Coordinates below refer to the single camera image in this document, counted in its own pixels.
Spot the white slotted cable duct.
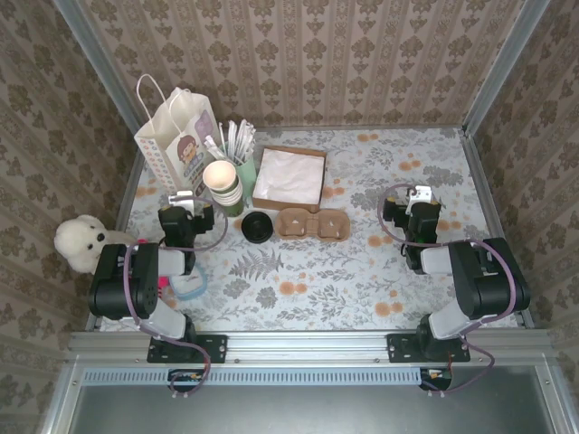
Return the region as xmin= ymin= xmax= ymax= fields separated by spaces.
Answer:
xmin=83 ymin=366 xmax=447 ymax=386

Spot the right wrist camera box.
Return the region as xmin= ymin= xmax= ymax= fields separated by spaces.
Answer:
xmin=405 ymin=184 xmax=434 ymax=213

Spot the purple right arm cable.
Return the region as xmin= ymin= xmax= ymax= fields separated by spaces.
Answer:
xmin=377 ymin=183 xmax=519 ymax=398

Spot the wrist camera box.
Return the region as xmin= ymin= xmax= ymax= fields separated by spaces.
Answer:
xmin=405 ymin=184 xmax=434 ymax=213
xmin=167 ymin=189 xmax=196 ymax=210

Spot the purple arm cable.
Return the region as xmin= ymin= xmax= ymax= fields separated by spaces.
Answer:
xmin=377 ymin=183 xmax=519 ymax=398
xmin=121 ymin=196 xmax=230 ymax=401

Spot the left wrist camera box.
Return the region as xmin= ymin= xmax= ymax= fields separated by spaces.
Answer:
xmin=167 ymin=189 xmax=196 ymax=210

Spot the white printed paper bag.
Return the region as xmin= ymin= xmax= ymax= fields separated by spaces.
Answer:
xmin=134 ymin=73 xmax=217 ymax=193

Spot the blue white alarm clock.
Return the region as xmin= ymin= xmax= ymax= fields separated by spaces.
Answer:
xmin=167 ymin=266 xmax=208 ymax=302

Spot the white teddy bear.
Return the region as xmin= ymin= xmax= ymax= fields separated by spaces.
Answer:
xmin=53 ymin=215 xmax=137 ymax=275

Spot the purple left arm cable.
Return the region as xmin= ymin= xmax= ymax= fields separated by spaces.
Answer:
xmin=121 ymin=196 xmax=230 ymax=401

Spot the aluminium table side rail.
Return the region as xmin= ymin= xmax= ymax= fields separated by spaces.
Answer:
xmin=460 ymin=128 xmax=536 ymax=330
xmin=85 ymin=133 xmax=150 ymax=331

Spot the black plastic cup lid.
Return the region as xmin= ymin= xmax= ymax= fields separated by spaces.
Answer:
xmin=241 ymin=210 xmax=274 ymax=245

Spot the aluminium table rear rail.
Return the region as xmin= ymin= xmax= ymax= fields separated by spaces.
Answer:
xmin=252 ymin=125 xmax=467 ymax=134

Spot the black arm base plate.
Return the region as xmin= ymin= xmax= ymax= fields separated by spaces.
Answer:
xmin=387 ymin=333 xmax=470 ymax=363
xmin=147 ymin=333 xmax=227 ymax=363

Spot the aluminium mounting rail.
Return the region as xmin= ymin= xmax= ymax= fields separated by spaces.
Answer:
xmin=67 ymin=329 xmax=560 ymax=363

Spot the green straw holder cup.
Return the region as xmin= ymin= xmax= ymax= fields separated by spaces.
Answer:
xmin=220 ymin=142 xmax=258 ymax=204

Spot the brown cardboard napkin box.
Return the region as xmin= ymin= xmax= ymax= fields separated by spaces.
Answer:
xmin=251 ymin=145 xmax=328 ymax=212

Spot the aluminium frame post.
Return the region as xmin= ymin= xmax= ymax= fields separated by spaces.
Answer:
xmin=52 ymin=0 xmax=149 ymax=141
xmin=462 ymin=0 xmax=554 ymax=137

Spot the floral tablecloth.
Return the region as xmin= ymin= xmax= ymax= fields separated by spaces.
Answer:
xmin=100 ymin=127 xmax=519 ymax=332

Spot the brown pulp cup carrier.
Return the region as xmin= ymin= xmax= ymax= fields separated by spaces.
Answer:
xmin=275 ymin=206 xmax=352 ymax=242

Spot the pink striped plush doll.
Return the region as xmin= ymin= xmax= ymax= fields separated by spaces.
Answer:
xmin=134 ymin=237 xmax=171 ymax=302

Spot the grey metal sheet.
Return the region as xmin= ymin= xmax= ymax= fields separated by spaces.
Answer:
xmin=40 ymin=361 xmax=579 ymax=434

